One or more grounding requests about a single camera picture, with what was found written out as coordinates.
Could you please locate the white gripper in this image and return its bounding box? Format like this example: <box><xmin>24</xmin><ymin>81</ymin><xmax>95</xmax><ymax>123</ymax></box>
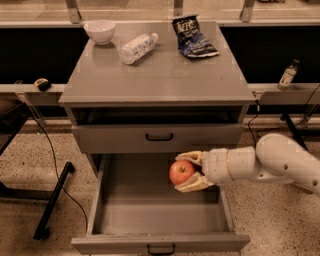
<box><xmin>175</xmin><ymin>148</ymin><xmax>232</xmax><ymax>193</ymax></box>

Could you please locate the red apple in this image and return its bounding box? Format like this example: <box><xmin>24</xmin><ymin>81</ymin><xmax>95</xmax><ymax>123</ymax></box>
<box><xmin>169</xmin><ymin>160</ymin><xmax>196</xmax><ymax>185</ymax></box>

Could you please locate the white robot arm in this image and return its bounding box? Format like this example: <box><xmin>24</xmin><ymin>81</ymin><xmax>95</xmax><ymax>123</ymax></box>
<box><xmin>175</xmin><ymin>133</ymin><xmax>320</xmax><ymax>196</ymax></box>

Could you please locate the open middle drawer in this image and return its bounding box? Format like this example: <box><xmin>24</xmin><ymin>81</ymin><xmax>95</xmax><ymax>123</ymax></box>
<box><xmin>72</xmin><ymin>153</ymin><xmax>250</xmax><ymax>254</ymax></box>

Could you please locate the grey drawer cabinet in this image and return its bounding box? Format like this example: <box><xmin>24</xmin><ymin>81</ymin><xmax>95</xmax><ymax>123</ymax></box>
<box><xmin>59</xmin><ymin>21</ymin><xmax>253</xmax><ymax>170</ymax></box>

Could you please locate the closed top drawer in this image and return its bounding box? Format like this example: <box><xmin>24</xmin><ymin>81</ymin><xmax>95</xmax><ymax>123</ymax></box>
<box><xmin>72</xmin><ymin>124</ymin><xmax>243</xmax><ymax>154</ymax></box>

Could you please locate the black stand leg right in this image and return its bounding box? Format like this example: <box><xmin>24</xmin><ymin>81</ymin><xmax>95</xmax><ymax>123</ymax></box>
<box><xmin>280</xmin><ymin>113</ymin><xmax>307</xmax><ymax>150</ymax></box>

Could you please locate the black stand leg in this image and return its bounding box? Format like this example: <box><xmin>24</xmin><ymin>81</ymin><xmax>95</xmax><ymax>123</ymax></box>
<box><xmin>33</xmin><ymin>162</ymin><xmax>75</xmax><ymax>240</ymax></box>
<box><xmin>280</xmin><ymin>113</ymin><xmax>307</xmax><ymax>150</ymax></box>

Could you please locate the blue chip bag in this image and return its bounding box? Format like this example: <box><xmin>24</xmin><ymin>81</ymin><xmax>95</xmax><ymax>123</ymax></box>
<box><xmin>172</xmin><ymin>15</ymin><xmax>219</xmax><ymax>58</ymax></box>

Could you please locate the small bottle on ledge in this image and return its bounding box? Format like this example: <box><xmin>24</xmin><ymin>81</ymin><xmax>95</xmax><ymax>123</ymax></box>
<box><xmin>277</xmin><ymin>59</ymin><xmax>300</xmax><ymax>91</ymax></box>

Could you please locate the clear plastic water bottle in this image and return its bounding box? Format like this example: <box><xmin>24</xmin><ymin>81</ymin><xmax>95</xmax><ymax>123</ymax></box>
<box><xmin>119</xmin><ymin>33</ymin><xmax>159</xmax><ymax>65</ymax></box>

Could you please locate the black stand leg left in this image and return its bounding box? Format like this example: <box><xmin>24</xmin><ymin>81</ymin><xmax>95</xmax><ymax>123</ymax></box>
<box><xmin>33</xmin><ymin>162</ymin><xmax>75</xmax><ymax>240</ymax></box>

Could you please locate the white bowl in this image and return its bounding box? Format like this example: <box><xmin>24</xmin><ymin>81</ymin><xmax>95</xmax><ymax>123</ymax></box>
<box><xmin>84</xmin><ymin>20</ymin><xmax>115</xmax><ymax>45</ymax></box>

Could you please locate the yellow black tape measure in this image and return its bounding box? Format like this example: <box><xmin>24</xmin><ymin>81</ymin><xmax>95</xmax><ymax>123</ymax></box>
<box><xmin>34</xmin><ymin>78</ymin><xmax>51</xmax><ymax>91</ymax></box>

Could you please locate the dark chair at left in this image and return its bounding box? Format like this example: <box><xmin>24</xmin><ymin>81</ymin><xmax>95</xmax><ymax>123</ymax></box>
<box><xmin>0</xmin><ymin>100</ymin><xmax>30</xmax><ymax>155</ymax></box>

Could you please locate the black top drawer handle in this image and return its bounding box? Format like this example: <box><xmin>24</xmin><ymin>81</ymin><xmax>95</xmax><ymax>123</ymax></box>
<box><xmin>145</xmin><ymin>133</ymin><xmax>174</xmax><ymax>142</ymax></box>

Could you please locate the black drawer handle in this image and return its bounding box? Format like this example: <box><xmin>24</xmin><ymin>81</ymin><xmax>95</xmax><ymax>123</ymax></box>
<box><xmin>147</xmin><ymin>244</ymin><xmax>176</xmax><ymax>256</ymax></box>
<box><xmin>145</xmin><ymin>133</ymin><xmax>174</xmax><ymax>142</ymax></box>

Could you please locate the black middle drawer handle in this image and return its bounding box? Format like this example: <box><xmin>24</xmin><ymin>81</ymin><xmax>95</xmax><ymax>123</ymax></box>
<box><xmin>147</xmin><ymin>244</ymin><xmax>176</xmax><ymax>256</ymax></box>

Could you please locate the black power adapter cable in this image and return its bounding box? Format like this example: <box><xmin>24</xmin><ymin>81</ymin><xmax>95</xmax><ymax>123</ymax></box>
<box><xmin>247</xmin><ymin>99</ymin><xmax>262</xmax><ymax>148</ymax></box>

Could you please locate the black floor cable left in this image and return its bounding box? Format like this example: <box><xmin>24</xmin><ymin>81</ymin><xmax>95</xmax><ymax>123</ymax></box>
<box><xmin>31</xmin><ymin>116</ymin><xmax>89</xmax><ymax>234</ymax></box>

